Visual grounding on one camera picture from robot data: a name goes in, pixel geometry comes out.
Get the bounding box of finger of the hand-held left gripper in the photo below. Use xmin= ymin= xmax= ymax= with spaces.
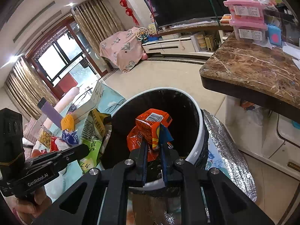
xmin=25 ymin=143 xmax=90 ymax=170

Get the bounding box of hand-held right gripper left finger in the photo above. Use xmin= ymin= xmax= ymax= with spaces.
xmin=31 ymin=141 xmax=150 ymax=225

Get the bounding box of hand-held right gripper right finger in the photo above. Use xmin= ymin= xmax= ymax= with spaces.
xmin=159 ymin=143 xmax=276 ymax=225

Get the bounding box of blue plastic wrapper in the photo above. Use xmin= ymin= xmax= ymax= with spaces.
xmin=61 ymin=129 xmax=79 ymax=146

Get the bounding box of green snack bag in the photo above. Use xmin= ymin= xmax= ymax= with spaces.
xmin=78 ymin=109 xmax=112 ymax=174

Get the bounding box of yellow foam fruit net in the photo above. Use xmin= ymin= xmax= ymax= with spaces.
xmin=61 ymin=114 xmax=76 ymax=132

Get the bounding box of orange snack packet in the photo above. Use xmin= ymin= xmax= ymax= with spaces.
xmin=127 ymin=108 xmax=174 ymax=162

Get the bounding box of white bin with black liner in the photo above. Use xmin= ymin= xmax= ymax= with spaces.
xmin=100 ymin=87 xmax=210 ymax=198

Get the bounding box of person's left hand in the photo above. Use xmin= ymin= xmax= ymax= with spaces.
xmin=13 ymin=189 xmax=52 ymax=225

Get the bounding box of striped cushion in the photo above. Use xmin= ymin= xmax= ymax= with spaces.
xmin=22 ymin=117 xmax=40 ymax=146

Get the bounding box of clear jar of yellow snacks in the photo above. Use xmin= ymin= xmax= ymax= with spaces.
xmin=37 ymin=128 xmax=53 ymax=148

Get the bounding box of purple bottle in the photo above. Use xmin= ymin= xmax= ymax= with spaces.
xmin=37 ymin=97 xmax=64 ymax=128

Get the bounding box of pink bolster pillow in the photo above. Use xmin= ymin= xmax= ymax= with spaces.
xmin=43 ymin=87 xmax=80 ymax=127

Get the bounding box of beige curtain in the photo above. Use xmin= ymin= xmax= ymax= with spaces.
xmin=71 ymin=0 xmax=125 ymax=73
xmin=3 ymin=57 xmax=59 ymax=120

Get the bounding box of white flat box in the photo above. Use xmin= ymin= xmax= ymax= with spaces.
xmin=71 ymin=81 xmax=105 ymax=122

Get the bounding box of silver foil mat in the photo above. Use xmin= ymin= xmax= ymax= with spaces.
xmin=162 ymin=109 xmax=257 ymax=225

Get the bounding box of clear plastic bag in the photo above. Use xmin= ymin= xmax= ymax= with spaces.
xmin=241 ymin=101 xmax=265 ymax=127

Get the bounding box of pink heart print cloth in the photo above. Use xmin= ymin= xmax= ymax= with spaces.
xmin=99 ymin=27 xmax=147 ymax=74

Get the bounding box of white television cabinet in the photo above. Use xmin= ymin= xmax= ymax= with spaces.
xmin=142 ymin=22 xmax=235 ymax=57

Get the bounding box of ferris wheel toy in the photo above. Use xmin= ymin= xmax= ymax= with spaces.
xmin=135 ymin=27 xmax=149 ymax=44

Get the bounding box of brown marble table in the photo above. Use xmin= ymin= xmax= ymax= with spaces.
xmin=199 ymin=31 xmax=300 ymax=118

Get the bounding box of pink storage box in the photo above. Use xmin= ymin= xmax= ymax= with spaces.
xmin=228 ymin=19 xmax=269 ymax=44
xmin=223 ymin=0 xmax=265 ymax=20

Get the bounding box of black television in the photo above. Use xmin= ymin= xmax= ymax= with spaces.
xmin=141 ymin=0 xmax=231 ymax=29

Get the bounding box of blue box with pink dot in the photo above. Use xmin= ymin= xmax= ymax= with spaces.
xmin=267 ymin=24 xmax=282 ymax=47

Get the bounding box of wooden frame glass door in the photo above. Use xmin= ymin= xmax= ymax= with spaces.
xmin=25 ymin=16 xmax=110 ymax=99

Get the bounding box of red lantern string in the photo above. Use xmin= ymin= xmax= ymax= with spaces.
xmin=110 ymin=0 xmax=140 ymax=25

